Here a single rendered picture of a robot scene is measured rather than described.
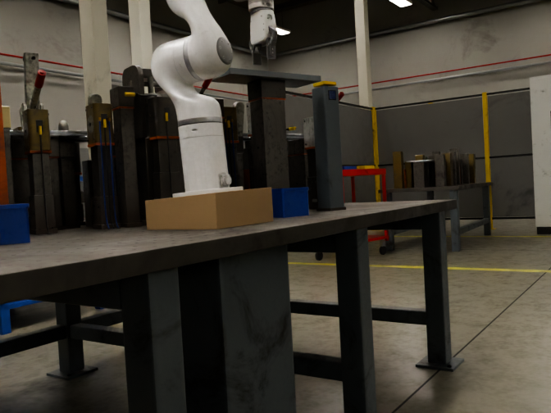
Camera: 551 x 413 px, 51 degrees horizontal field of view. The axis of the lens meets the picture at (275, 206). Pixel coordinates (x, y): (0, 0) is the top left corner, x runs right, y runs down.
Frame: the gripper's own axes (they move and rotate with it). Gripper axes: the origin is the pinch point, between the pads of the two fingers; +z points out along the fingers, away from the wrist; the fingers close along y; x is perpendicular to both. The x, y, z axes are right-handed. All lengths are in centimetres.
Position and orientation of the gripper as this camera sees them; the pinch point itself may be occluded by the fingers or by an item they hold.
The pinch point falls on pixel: (264, 59)
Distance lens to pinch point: 196.7
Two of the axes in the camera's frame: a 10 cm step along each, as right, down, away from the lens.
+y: -5.3, 0.0, 8.5
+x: -8.5, 0.7, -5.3
